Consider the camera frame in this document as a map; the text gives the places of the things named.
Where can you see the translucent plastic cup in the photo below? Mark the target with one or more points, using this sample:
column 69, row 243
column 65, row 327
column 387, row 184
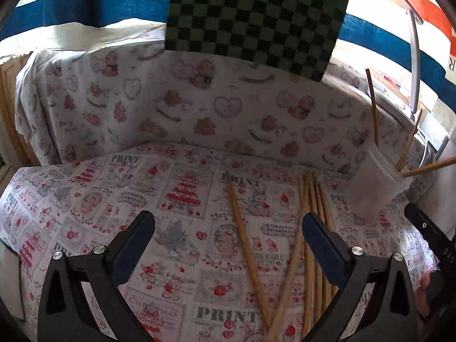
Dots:
column 370, row 185

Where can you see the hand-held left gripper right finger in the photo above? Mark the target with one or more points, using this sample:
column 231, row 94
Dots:
column 326, row 253

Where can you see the striped curtain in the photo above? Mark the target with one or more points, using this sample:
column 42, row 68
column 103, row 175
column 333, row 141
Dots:
column 89, row 3

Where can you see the silver desk lamp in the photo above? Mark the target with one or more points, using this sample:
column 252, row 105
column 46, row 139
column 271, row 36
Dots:
column 414, row 60

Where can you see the person's right hand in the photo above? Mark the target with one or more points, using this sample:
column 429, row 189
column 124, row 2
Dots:
column 424, row 285

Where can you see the green checkerboard card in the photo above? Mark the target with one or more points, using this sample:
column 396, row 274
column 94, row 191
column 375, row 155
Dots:
column 249, row 17

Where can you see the bear print cloth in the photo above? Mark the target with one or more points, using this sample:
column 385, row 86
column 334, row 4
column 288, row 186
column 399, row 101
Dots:
column 142, row 96

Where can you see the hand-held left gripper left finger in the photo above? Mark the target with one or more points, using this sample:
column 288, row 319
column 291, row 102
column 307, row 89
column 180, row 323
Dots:
column 133, row 245

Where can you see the red print tablecloth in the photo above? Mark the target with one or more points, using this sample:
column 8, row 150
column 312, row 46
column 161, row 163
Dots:
column 142, row 192

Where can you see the wooden frame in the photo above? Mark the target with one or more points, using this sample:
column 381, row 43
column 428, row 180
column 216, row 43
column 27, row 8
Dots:
column 10, row 114

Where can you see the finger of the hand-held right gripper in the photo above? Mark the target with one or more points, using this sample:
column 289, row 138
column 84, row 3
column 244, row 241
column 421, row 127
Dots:
column 431, row 233

